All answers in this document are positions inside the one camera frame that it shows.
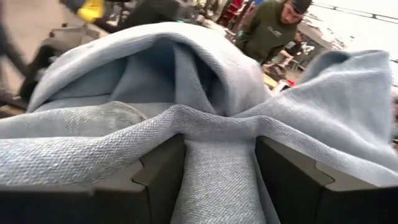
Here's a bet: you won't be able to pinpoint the person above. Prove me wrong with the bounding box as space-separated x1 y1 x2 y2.
234 0 313 65

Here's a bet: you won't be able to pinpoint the light blue jeans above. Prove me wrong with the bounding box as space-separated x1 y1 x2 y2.
0 21 398 224

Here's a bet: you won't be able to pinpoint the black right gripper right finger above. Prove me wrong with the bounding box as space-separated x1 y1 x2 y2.
254 136 398 224

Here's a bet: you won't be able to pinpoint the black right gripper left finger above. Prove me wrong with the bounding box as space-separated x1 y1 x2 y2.
0 133 187 224

